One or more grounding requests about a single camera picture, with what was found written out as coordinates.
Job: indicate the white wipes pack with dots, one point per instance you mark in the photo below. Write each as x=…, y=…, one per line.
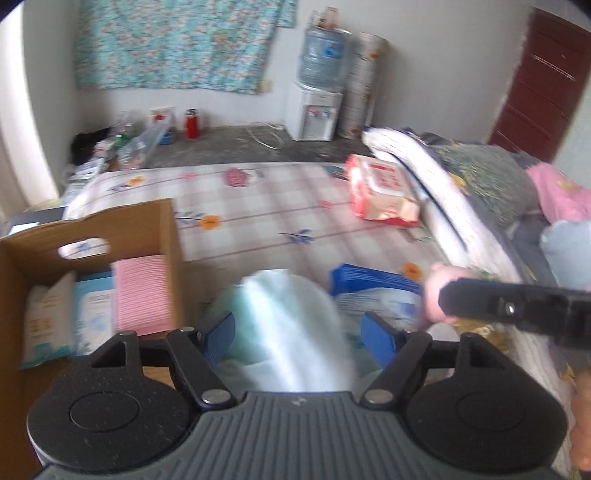
x=46, y=323

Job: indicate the green can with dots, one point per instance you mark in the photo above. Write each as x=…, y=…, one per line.
x=121, y=137

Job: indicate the green floral pillow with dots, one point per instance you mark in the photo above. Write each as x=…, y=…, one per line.
x=489, y=180

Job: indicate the blue white tissue pack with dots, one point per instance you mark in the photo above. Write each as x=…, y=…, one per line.
x=369, y=281

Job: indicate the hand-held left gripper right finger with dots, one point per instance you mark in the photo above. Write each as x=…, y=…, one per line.
x=378, y=341

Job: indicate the red thermos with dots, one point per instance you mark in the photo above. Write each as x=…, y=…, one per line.
x=191, y=124

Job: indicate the dark red door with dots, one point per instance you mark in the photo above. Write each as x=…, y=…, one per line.
x=540, y=78

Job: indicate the patterned mat roll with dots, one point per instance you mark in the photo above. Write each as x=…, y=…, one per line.
x=362, y=83

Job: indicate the pink plush toy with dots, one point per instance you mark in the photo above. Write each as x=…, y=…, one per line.
x=434, y=295

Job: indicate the white quilt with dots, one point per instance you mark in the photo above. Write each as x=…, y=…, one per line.
x=461, y=217

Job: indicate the grey duvet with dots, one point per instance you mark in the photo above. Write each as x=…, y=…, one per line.
x=526, y=240

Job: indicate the blue bowl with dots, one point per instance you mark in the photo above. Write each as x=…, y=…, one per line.
x=168, y=137

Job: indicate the blue white box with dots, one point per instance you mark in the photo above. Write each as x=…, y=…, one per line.
x=94, y=314

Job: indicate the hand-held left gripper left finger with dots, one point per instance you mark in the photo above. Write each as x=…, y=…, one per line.
x=219, y=337

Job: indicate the checked bed sheet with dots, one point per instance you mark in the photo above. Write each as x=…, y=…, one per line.
x=277, y=217

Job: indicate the beige wall switch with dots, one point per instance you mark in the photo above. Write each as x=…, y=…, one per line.
x=265, y=86

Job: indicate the blue water bottle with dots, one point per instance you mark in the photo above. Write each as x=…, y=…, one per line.
x=323, y=50

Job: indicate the white wall socket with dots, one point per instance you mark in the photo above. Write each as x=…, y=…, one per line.
x=161, y=115

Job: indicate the clear plastic bag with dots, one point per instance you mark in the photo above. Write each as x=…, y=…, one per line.
x=143, y=145

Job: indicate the teal floral wall cloth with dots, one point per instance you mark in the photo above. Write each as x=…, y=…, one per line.
x=175, y=41

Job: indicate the white water dispenser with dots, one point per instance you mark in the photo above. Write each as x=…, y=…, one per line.
x=311, y=113

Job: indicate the brown cardboard box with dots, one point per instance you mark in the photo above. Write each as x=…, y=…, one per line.
x=138, y=230

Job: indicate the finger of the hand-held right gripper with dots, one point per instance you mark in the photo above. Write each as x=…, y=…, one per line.
x=480, y=300

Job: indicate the red wet wipes pack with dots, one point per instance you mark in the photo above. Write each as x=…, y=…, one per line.
x=378, y=189

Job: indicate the light blue pillow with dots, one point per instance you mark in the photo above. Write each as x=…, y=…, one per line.
x=568, y=254

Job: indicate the pink knitted cloth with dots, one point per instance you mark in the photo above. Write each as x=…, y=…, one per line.
x=143, y=295

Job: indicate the black bag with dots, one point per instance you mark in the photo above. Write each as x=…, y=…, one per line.
x=90, y=145

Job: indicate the white printed plastic bag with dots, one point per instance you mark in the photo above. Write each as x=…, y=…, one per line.
x=83, y=177

